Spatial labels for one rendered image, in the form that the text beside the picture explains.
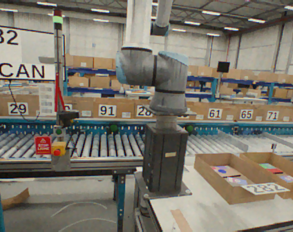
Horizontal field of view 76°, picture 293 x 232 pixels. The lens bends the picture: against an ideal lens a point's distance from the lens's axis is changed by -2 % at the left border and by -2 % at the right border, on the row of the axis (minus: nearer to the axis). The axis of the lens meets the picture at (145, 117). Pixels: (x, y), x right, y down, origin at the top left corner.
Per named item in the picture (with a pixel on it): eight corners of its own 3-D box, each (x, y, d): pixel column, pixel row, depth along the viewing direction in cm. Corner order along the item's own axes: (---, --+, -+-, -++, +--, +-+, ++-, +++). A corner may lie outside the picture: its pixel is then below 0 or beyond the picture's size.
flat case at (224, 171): (240, 177, 119) (240, 175, 119) (215, 179, 113) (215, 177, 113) (226, 166, 132) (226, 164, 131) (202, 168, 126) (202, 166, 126)
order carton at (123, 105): (92, 119, 184) (92, 101, 180) (94, 112, 212) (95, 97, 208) (133, 119, 192) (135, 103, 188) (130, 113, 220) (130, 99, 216)
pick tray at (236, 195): (229, 205, 92) (233, 187, 90) (193, 167, 128) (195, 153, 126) (275, 199, 99) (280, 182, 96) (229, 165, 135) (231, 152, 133)
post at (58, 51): (51, 171, 126) (45, 28, 106) (53, 168, 130) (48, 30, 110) (70, 171, 128) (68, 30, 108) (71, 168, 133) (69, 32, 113)
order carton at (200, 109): (170, 120, 200) (171, 104, 196) (162, 114, 228) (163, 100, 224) (204, 121, 209) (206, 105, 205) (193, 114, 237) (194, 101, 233)
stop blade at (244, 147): (246, 155, 164) (248, 145, 162) (216, 137, 208) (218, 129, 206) (247, 155, 164) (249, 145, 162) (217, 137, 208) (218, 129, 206)
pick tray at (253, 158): (283, 199, 99) (287, 182, 97) (236, 165, 135) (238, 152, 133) (323, 195, 105) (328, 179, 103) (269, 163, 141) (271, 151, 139)
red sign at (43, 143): (35, 155, 121) (34, 136, 118) (35, 154, 122) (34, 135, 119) (61, 155, 124) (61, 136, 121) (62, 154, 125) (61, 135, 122)
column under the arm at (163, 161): (192, 195, 98) (201, 134, 91) (143, 200, 91) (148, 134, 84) (173, 170, 122) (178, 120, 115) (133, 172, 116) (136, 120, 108)
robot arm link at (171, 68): (188, 92, 88) (193, 52, 84) (151, 88, 87) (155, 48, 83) (182, 89, 103) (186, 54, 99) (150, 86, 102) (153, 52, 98)
